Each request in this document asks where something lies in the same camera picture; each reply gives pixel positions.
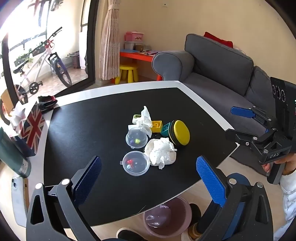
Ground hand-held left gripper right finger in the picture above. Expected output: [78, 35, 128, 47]
[196, 156, 274, 241]

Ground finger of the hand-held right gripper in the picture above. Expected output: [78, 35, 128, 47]
[231, 106, 277, 130]
[225, 128, 278, 153]

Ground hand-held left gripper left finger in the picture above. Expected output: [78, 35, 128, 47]
[26, 156, 102, 241]

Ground pink plastic bin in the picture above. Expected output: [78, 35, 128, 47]
[143, 196, 193, 234]

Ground clear round container red toy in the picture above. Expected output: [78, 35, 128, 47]
[120, 151, 150, 176]

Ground yellow round sponge pad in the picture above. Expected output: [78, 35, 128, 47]
[168, 120, 190, 146]

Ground white tissue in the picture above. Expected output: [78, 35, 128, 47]
[149, 137, 178, 169]
[136, 106, 153, 139]

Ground clear round container yellow toy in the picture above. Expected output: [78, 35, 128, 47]
[125, 129, 148, 148]

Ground beige fabric pouch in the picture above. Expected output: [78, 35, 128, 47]
[144, 138, 177, 165]

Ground teal toy block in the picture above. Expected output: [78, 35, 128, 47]
[161, 122, 173, 138]

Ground yellow toy block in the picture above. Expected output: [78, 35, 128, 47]
[151, 120, 163, 133]

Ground person's right forearm white sleeve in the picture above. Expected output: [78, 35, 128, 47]
[274, 169, 296, 239]

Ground person's right hand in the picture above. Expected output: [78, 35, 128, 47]
[262, 153, 296, 176]

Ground black shoe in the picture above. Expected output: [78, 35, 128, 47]
[117, 228, 144, 241]
[188, 203, 201, 224]

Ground black table mat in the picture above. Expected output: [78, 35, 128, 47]
[43, 87, 238, 226]

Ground grey sofa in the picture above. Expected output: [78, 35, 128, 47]
[152, 34, 296, 176]

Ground person's right leg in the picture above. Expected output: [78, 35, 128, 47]
[181, 204, 215, 241]

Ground white smartphone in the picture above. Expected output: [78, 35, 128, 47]
[11, 176, 29, 229]

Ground green insulated bottle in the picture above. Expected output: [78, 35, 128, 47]
[0, 126, 31, 178]

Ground red cushion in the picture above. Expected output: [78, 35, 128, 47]
[203, 32, 233, 48]

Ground flag print tissue box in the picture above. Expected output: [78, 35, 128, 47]
[9, 102, 45, 157]

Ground black red gloves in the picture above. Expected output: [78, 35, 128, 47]
[37, 95, 58, 113]

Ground cardboard box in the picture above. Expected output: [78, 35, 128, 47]
[0, 90, 13, 116]

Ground yellow plastic stool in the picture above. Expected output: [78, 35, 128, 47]
[115, 65, 139, 85]

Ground dark plastic basket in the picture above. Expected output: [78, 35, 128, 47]
[69, 52, 80, 69]

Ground red desk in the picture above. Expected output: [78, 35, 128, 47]
[120, 50, 163, 81]

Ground white storage box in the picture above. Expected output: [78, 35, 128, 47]
[124, 41, 142, 50]

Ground pink storage box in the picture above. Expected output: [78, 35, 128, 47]
[125, 31, 144, 42]

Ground white pink bicycle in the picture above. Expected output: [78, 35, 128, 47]
[13, 27, 73, 103]

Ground pink patterned curtain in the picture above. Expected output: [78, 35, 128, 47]
[99, 0, 121, 81]

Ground black door frame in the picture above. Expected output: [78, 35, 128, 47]
[79, 0, 100, 85]

